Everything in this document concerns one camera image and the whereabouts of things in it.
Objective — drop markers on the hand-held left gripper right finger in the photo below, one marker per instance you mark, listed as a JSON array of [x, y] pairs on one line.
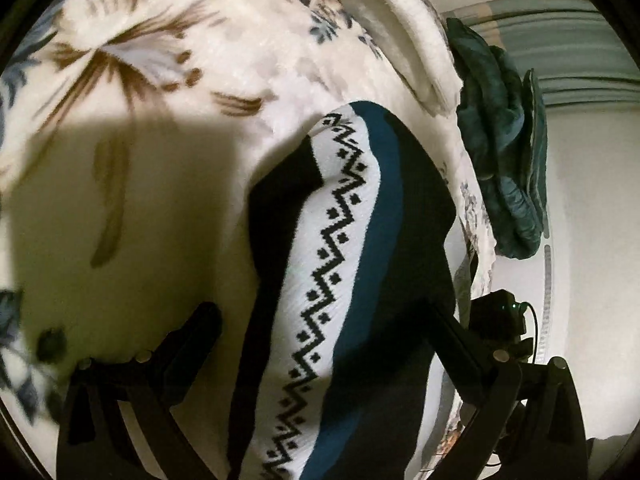
[[452, 342]]

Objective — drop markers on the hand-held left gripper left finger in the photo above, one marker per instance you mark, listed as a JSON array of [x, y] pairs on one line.
[[200, 330]]

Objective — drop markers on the striped knit sweater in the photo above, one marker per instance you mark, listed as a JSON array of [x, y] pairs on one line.
[[350, 260]]

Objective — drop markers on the white bed headboard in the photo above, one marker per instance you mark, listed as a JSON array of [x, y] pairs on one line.
[[590, 260]]

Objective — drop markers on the dark green folded quilt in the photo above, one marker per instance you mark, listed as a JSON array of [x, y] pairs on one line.
[[500, 135]]

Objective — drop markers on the floral bed blanket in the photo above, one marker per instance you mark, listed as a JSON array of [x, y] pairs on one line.
[[150, 135]]

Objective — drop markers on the grey-green curtain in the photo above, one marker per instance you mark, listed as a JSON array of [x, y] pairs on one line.
[[575, 35]]

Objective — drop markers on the white folded cloth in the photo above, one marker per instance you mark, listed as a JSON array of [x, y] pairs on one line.
[[400, 25]]

